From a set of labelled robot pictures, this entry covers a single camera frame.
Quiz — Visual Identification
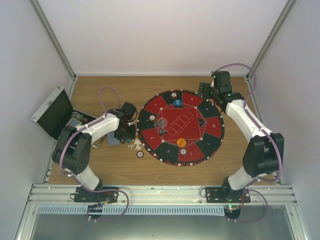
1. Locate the blue small blind button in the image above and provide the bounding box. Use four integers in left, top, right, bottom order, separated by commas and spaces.
173, 99, 182, 107

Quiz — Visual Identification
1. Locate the card box in case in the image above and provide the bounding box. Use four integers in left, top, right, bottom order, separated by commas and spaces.
67, 117, 83, 127

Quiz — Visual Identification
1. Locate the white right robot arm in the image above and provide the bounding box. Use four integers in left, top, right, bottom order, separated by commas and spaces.
197, 82, 285, 203

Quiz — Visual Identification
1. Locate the aluminium poker case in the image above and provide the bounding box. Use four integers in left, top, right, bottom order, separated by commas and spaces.
31, 86, 96, 140

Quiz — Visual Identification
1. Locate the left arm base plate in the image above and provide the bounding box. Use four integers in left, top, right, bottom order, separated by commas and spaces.
69, 186, 119, 204

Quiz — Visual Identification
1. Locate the clear round dealer button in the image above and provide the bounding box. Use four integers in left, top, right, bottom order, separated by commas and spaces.
156, 117, 168, 128

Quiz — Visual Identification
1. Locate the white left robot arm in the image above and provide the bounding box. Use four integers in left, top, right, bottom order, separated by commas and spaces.
52, 107, 138, 202

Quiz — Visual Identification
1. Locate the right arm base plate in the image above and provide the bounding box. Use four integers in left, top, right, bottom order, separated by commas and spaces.
199, 186, 251, 204

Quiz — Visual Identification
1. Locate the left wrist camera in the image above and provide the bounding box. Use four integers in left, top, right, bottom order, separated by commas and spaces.
120, 102, 138, 123

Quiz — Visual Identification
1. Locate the orange 100 chip stack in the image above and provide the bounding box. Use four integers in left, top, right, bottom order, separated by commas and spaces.
136, 151, 144, 158

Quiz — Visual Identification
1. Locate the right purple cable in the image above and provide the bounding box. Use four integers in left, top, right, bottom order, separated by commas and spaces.
212, 62, 283, 183

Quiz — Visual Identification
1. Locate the playing card deck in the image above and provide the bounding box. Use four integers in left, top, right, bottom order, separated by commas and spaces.
107, 132, 120, 146

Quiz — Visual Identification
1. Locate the slotted cable duct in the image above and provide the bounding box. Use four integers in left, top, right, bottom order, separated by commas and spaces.
38, 204, 225, 216

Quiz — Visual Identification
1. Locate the front aluminium rail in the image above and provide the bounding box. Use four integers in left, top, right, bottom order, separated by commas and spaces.
27, 184, 297, 206

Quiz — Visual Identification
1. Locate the round red black poker mat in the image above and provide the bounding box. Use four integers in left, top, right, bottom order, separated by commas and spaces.
136, 89, 225, 167

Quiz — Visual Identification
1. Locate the orange big blind button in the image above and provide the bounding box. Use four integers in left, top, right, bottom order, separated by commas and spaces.
176, 138, 187, 148

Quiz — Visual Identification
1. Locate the green 50 chip stack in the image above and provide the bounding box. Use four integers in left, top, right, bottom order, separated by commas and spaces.
124, 137, 134, 143

